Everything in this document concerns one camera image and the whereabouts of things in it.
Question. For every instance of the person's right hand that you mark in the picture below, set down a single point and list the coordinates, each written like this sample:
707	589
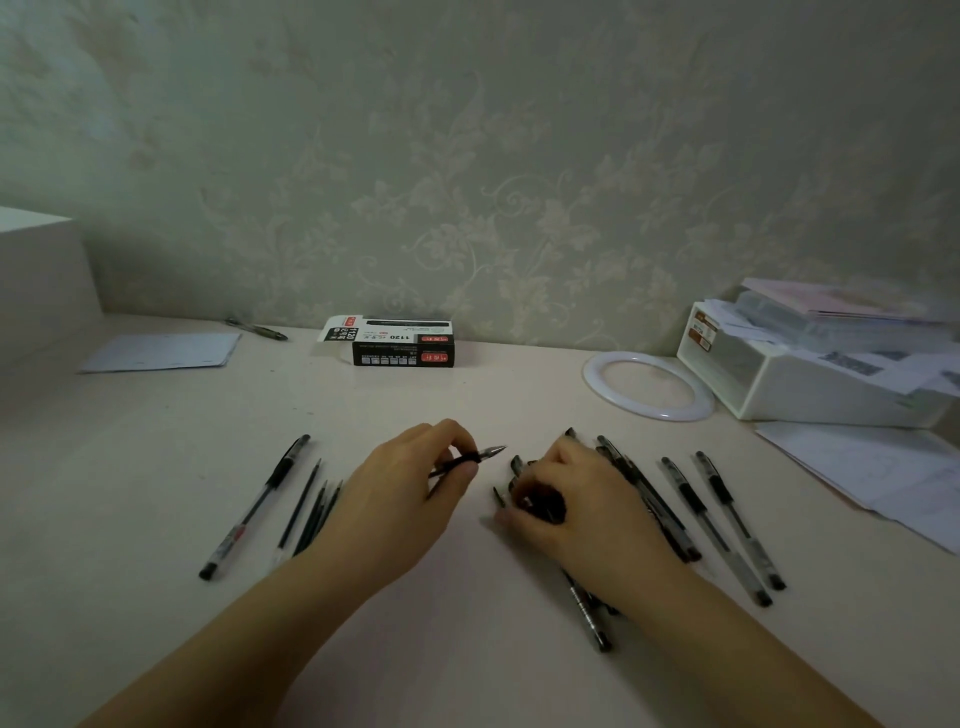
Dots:
600	525

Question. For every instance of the person's left hand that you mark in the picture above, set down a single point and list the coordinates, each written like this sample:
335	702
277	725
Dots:
382	510

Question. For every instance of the person's left thumb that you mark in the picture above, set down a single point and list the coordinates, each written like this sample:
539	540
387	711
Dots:
457	491

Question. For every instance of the person's right thumb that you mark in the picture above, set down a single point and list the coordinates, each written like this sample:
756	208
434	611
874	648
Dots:
521	521

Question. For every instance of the black gel pen barrel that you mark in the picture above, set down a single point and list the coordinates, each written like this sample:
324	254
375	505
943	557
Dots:
536	499

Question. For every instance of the black pen tip section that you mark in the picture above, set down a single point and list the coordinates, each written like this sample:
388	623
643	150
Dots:
480	454

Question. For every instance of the person's right forearm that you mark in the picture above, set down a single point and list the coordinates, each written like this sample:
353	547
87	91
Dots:
735	660

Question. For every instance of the person's left forearm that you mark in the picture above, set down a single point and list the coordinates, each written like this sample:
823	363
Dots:
247	645

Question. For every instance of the small black pen piece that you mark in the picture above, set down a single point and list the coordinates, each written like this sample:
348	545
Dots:
499	496

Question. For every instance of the clear black gel pen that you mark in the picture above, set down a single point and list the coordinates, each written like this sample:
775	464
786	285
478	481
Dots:
712	536
255	506
651	517
660	510
589	615
739	521

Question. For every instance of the thin black pen refill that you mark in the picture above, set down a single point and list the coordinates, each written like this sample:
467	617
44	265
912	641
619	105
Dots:
326	506
298	506
312	519

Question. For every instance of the black and white pen box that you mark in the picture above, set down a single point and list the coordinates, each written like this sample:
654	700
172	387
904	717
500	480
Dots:
405	349

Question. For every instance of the dark pen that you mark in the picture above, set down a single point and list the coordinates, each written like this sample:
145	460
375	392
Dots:
259	329

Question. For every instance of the white plastic storage box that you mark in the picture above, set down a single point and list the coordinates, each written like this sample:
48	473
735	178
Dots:
795	390

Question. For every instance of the pale blue paper sheet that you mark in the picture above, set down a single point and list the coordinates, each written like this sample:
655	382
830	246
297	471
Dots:
161	351

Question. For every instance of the white paper sheets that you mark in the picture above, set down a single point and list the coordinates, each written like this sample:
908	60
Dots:
877	469

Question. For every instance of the pink paper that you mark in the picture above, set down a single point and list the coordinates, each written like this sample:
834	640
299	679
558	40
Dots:
810	296

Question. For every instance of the clear plastic case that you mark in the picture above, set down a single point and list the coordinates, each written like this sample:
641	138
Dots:
832	322

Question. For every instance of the white cabinet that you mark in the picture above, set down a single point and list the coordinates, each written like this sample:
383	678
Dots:
41	285

